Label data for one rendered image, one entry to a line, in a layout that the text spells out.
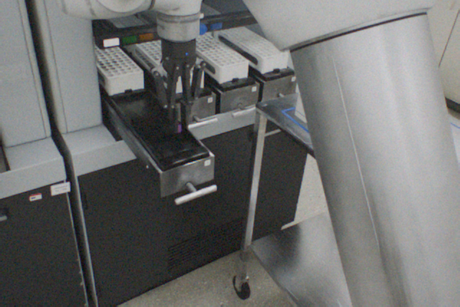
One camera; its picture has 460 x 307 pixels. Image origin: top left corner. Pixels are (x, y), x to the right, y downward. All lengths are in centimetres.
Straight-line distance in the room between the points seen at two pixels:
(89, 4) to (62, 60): 34
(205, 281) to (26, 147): 89
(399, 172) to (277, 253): 120
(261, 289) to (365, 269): 142
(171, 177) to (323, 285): 69
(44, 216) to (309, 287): 79
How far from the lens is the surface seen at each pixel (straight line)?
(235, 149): 138
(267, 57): 134
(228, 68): 126
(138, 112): 115
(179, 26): 90
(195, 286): 174
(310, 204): 212
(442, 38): 319
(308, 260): 150
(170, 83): 99
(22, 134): 118
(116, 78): 119
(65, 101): 116
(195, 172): 98
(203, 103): 122
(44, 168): 114
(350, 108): 30
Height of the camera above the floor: 139
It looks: 33 degrees down
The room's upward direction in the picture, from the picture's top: 4 degrees clockwise
